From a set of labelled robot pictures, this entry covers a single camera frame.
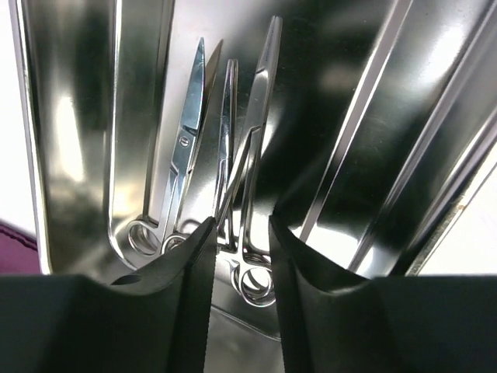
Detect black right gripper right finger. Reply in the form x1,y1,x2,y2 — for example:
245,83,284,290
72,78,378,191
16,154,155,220
269,216,496,372

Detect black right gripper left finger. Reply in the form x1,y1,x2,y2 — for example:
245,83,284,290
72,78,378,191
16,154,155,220
1,218,216,372

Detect steel surgical scissors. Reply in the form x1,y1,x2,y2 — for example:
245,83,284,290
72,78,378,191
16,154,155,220
127,38,223,257

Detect steel forceps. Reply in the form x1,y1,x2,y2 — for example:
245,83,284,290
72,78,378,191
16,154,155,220
213,59,238,252
216,16,283,308

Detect purple cloth drape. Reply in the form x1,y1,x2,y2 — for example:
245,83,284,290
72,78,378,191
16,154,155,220
0,222,41,275

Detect stainless steel instrument tray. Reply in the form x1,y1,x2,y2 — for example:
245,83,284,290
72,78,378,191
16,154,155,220
9,1,496,372

